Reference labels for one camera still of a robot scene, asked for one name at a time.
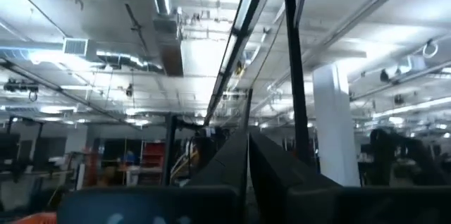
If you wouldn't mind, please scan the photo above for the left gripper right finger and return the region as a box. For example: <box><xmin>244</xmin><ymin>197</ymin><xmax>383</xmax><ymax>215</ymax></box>
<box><xmin>249</xmin><ymin>131</ymin><xmax>451</xmax><ymax>224</ymax></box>

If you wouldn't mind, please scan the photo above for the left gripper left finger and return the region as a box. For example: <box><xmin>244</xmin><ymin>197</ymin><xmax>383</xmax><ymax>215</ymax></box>
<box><xmin>58</xmin><ymin>128</ymin><xmax>249</xmax><ymax>224</ymax></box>

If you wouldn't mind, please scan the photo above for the orange plastic basket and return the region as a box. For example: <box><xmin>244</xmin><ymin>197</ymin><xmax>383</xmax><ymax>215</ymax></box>
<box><xmin>12</xmin><ymin>211</ymin><xmax>58</xmax><ymax>224</ymax></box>

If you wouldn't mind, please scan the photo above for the red shelf cart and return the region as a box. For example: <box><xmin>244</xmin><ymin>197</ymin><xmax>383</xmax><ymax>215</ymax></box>
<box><xmin>140</xmin><ymin>142</ymin><xmax>166</xmax><ymax>186</ymax></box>

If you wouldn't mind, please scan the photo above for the white pillar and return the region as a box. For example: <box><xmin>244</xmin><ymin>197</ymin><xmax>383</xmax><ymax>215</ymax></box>
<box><xmin>312</xmin><ymin>62</ymin><xmax>362</xmax><ymax>187</ymax></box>

